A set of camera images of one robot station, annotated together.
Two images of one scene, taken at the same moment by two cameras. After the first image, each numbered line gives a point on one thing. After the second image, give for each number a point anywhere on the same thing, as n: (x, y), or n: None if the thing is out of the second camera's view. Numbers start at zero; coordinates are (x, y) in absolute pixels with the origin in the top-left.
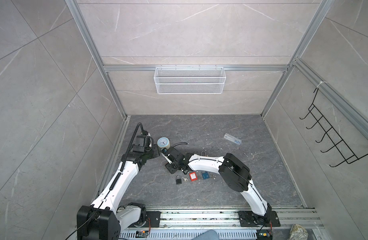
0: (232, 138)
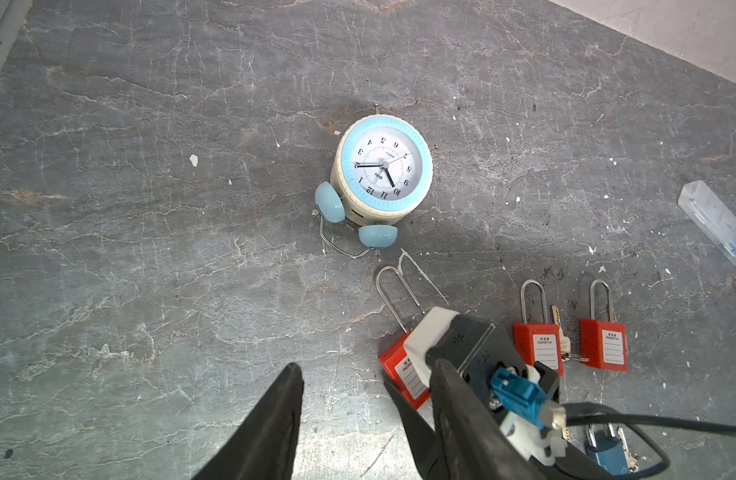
0: (703, 203)
